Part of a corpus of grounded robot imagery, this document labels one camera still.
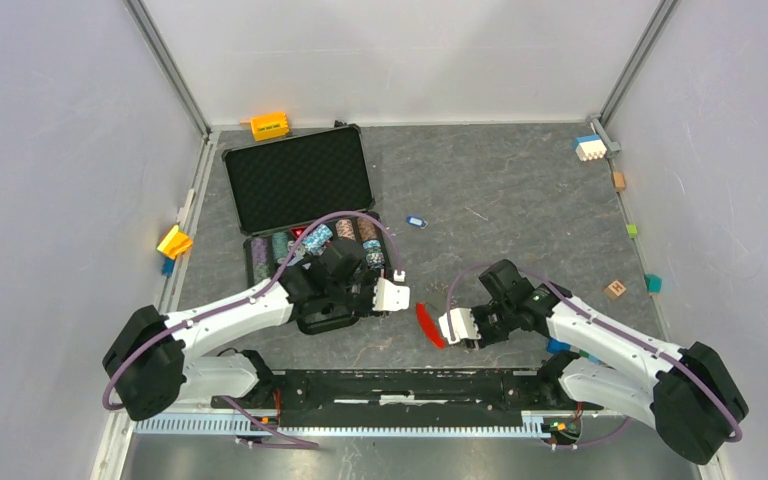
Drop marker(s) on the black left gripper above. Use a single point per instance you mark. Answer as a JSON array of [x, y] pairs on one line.
[[366, 308]]

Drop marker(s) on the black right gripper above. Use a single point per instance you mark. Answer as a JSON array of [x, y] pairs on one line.
[[486, 340]]

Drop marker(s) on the metal keyring tool red handle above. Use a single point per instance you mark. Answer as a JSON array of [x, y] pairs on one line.
[[429, 307]]

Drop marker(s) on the blue key tag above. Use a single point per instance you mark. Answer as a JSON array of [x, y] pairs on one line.
[[417, 222]]

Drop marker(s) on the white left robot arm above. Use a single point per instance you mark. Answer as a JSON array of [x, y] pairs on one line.
[[160, 359]]

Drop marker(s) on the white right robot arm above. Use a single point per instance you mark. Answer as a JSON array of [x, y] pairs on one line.
[[685, 394]]

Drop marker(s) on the blue green white brick stack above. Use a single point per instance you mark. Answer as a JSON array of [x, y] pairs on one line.
[[554, 346]]

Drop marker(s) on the black poker chip case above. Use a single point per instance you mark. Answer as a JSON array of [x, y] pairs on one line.
[[296, 196]]

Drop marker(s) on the wooden letter cube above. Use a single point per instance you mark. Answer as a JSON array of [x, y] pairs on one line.
[[615, 290]]

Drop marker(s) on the teal small cube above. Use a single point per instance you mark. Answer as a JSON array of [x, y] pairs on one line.
[[653, 283]]

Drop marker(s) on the brown wooden cube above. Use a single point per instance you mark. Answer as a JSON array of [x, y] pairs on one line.
[[619, 182]]

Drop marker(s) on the yellow orange toy block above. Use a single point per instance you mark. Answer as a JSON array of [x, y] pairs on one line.
[[174, 243]]

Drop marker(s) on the small blue block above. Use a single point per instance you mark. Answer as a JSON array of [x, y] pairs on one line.
[[168, 266]]

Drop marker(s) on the blue white toy block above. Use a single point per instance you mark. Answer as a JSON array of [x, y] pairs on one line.
[[590, 147]]

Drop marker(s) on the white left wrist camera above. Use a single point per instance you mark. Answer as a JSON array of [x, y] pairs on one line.
[[391, 294]]

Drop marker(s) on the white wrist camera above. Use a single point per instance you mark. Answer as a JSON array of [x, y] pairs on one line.
[[391, 294], [458, 328]]

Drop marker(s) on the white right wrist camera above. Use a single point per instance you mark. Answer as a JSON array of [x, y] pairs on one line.
[[458, 328]]

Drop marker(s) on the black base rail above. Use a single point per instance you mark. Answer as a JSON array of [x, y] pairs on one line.
[[379, 398]]

